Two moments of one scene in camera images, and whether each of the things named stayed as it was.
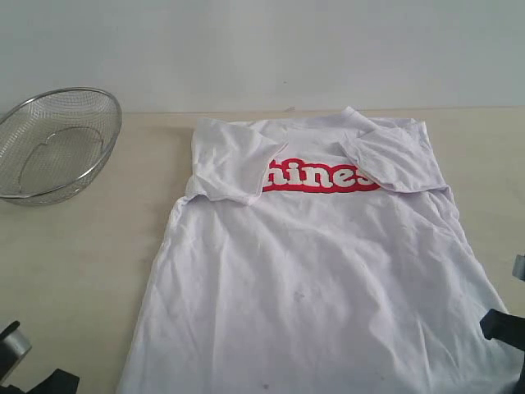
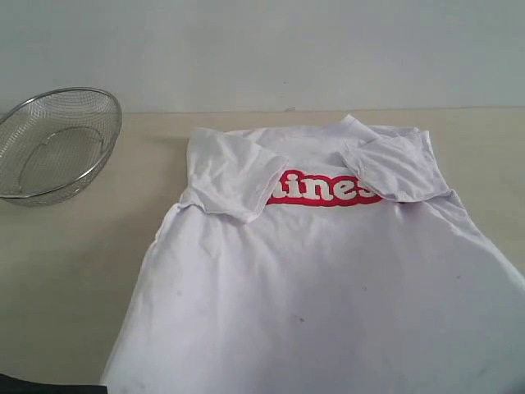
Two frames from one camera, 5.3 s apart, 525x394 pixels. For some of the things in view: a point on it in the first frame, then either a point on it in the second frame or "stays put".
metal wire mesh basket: (52, 144) stays put
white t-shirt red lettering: (317, 255) stays put
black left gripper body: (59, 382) to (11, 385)
